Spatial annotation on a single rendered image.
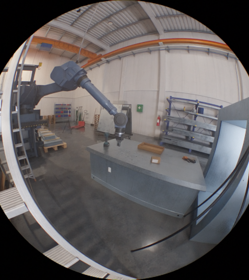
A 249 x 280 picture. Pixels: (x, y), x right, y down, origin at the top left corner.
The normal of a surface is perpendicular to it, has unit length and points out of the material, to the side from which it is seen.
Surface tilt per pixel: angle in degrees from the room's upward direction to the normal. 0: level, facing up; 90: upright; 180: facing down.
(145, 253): 0
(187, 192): 90
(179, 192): 90
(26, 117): 90
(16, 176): 66
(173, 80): 90
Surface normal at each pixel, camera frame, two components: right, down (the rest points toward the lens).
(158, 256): 0.09, -0.96
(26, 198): 0.80, -0.19
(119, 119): 0.02, 0.26
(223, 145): -0.58, 0.17
